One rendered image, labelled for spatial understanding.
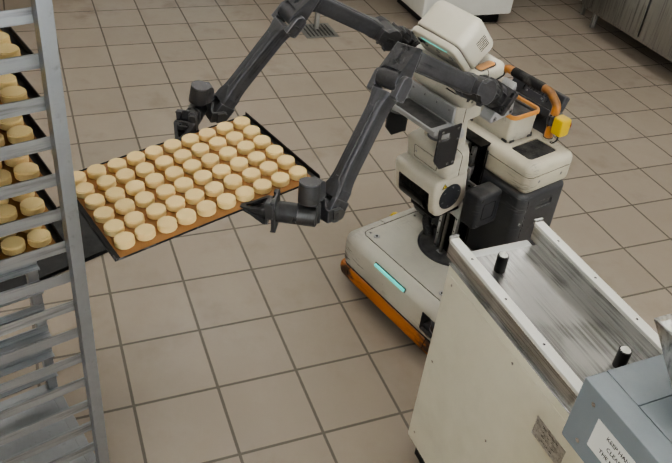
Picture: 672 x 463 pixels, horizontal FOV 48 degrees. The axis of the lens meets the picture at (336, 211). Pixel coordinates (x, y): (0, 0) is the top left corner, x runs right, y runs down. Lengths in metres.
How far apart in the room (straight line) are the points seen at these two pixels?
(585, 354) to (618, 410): 0.60
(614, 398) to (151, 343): 1.98
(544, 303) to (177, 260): 1.78
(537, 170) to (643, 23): 3.41
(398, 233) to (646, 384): 1.82
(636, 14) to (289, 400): 4.23
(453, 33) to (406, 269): 1.00
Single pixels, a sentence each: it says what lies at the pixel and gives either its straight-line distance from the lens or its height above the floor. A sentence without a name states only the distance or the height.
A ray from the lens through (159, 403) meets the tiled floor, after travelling 2.80.
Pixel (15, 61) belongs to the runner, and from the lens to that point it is 1.53.
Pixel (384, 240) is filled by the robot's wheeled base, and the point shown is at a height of 0.28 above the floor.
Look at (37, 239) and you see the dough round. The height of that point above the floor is 1.06.
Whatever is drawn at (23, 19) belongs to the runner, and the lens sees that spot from 1.51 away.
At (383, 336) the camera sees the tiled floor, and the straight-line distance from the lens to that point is 3.07.
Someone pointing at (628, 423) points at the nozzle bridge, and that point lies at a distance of 1.40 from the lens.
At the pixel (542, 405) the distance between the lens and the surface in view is 1.92.
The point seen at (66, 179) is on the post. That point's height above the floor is 1.25.
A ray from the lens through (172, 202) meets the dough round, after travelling 2.00.
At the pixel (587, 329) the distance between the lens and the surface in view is 2.07.
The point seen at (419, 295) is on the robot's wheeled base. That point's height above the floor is 0.27.
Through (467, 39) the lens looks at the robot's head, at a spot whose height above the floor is 1.28.
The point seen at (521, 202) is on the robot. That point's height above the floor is 0.66.
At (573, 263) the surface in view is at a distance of 2.18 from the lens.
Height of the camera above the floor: 2.15
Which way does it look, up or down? 36 degrees down
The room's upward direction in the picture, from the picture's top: 7 degrees clockwise
